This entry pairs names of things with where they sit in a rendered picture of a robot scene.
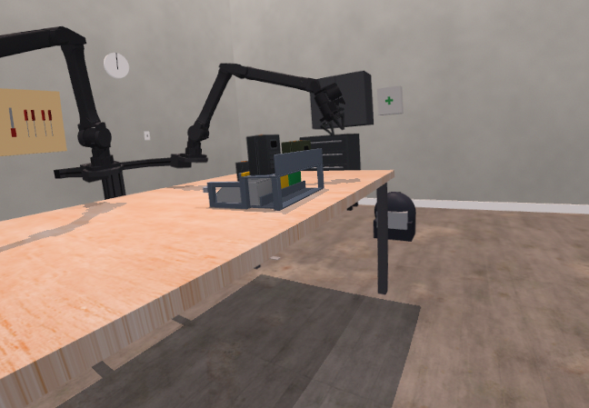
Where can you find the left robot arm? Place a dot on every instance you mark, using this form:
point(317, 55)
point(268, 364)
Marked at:
point(200, 128)

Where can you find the green open bin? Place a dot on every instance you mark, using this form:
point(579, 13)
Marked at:
point(294, 178)

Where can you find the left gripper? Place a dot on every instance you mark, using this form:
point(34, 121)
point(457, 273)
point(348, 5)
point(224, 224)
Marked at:
point(325, 109)

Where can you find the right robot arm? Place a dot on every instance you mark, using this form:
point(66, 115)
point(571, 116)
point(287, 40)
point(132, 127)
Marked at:
point(99, 137)

